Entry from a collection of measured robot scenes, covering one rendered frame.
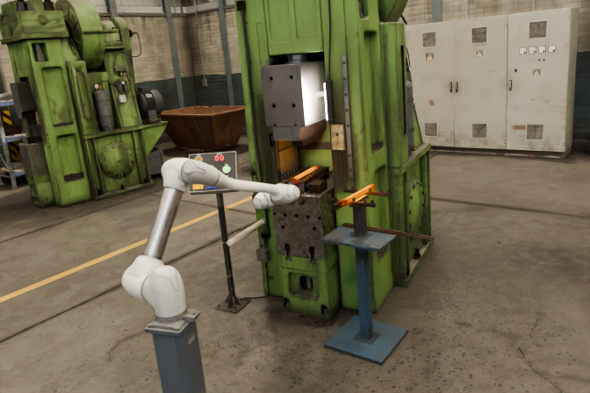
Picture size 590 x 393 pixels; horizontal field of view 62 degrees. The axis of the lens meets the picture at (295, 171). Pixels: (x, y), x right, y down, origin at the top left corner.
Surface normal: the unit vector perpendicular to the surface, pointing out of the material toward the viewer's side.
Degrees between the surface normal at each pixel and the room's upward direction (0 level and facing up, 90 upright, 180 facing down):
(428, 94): 90
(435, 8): 90
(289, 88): 90
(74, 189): 90
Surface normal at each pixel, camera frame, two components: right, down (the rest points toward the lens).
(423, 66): -0.64, 0.24
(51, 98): 0.70, 0.09
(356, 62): -0.46, 0.25
